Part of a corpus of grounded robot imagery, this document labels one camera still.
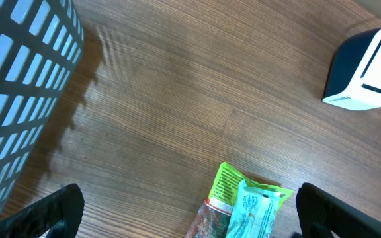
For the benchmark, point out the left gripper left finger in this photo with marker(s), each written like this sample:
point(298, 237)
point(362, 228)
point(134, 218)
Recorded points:
point(58, 215)

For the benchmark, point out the teal packet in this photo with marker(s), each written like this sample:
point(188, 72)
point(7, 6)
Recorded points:
point(254, 212)

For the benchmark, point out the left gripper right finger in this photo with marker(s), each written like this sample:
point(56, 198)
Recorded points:
point(323, 215)

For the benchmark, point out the green snack bag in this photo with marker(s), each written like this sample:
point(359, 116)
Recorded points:
point(214, 215)

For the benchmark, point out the grey plastic shopping basket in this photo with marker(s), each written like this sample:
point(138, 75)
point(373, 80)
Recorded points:
point(41, 43)

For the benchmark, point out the white barcode scanner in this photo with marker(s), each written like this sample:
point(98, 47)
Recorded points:
point(354, 79)

